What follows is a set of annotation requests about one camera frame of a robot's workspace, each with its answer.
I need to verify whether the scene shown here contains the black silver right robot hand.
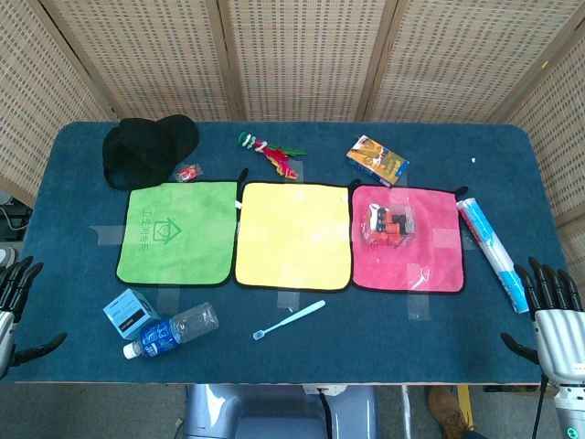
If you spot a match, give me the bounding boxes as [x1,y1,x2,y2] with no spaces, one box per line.
[500,256,585,386]

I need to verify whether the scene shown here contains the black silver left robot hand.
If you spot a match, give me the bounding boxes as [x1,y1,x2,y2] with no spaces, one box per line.
[0,255,69,380]

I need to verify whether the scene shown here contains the clear plastic box of toys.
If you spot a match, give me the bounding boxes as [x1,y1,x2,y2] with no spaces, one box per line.
[360,189,420,251]

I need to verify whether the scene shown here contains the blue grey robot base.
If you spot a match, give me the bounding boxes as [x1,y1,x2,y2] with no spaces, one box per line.
[182,383,380,439]

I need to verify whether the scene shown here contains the pink cloth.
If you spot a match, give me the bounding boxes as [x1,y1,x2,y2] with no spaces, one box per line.
[350,184,470,296]

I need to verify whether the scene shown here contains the green cloth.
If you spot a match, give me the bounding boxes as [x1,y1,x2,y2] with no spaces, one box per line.
[114,167,250,289]

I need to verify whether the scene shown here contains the yellow cloth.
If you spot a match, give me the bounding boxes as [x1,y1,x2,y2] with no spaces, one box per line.
[233,178,362,292]

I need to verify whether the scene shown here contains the white blue rolled tube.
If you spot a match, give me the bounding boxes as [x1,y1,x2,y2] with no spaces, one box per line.
[456,197,531,315]

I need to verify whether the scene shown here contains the light blue small box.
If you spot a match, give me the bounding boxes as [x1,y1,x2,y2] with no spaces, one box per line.
[102,287,162,340]

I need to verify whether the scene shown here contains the brown leather shoe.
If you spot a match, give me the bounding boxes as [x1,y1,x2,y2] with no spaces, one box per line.
[428,386,477,439]

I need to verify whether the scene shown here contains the clear tape patch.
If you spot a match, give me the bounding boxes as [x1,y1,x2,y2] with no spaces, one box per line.
[404,294,431,320]
[277,290,301,313]
[89,225,125,246]
[154,287,184,316]

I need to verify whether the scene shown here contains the clear blue-label water bottle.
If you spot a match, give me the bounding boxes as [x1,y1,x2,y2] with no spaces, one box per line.
[122,301,220,361]

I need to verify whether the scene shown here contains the black baseball cap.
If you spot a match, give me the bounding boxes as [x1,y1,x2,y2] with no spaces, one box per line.
[101,113,201,191]

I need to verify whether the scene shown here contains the small red candy packet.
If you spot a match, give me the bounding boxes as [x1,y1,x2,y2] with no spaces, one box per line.
[176,162,205,183]

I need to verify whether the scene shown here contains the white power socket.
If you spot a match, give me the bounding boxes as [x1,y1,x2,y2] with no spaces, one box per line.
[303,384,348,397]

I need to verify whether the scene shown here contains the orange blue carton box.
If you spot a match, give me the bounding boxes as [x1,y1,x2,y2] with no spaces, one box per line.
[345,134,410,188]

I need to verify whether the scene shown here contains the light blue toothbrush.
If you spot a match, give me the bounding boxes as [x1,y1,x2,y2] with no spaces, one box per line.
[252,299,327,342]

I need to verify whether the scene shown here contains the colourful feather shuttlecock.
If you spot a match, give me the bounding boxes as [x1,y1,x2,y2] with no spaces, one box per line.
[237,131,308,182]

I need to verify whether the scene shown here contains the woven wooden folding screen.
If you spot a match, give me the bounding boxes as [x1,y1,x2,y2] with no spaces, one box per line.
[0,0,585,275]

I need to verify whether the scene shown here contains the black robot hand cable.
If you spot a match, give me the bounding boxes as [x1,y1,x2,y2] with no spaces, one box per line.
[529,373,548,439]

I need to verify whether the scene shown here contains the black base cable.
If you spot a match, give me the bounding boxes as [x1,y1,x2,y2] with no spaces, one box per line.
[316,388,334,439]

